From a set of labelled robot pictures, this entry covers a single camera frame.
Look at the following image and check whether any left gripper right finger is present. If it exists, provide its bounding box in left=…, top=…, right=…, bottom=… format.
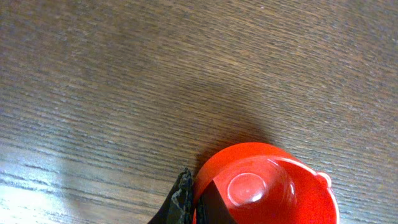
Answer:
left=196, top=181, right=237, bottom=224

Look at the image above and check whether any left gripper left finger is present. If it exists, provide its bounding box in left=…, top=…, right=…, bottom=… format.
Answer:
left=148, top=168, right=193, bottom=224

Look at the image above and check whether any orange measuring scoop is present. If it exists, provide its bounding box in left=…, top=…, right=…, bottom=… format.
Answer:
left=193, top=142, right=340, bottom=224

